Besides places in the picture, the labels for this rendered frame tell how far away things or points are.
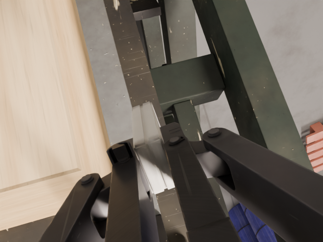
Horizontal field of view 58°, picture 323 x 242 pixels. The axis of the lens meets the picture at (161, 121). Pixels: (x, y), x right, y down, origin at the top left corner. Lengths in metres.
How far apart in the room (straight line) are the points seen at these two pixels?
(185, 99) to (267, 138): 0.18
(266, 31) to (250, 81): 1.61
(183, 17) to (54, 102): 0.50
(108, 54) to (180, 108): 0.18
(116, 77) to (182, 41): 0.46
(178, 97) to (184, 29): 0.38
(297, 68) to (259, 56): 1.94
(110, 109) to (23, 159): 0.17
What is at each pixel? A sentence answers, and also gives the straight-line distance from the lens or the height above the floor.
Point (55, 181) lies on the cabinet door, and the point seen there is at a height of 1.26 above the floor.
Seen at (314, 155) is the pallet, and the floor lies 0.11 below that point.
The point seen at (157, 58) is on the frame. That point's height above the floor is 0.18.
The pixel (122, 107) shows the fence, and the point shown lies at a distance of 0.49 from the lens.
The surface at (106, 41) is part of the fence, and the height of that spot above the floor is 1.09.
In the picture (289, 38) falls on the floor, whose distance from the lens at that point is 2.25.
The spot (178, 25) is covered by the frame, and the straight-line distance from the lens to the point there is 0.91.
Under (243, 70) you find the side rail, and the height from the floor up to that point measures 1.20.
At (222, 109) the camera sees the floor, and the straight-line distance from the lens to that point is 2.38.
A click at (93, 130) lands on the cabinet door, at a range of 0.51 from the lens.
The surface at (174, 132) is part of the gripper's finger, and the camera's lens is 0.16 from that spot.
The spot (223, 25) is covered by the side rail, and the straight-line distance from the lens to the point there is 0.55.
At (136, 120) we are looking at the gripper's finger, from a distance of 0.18.
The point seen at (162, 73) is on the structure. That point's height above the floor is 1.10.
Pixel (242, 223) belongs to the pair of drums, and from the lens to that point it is 3.70.
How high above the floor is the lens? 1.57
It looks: 44 degrees down
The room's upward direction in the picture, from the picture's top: 160 degrees clockwise
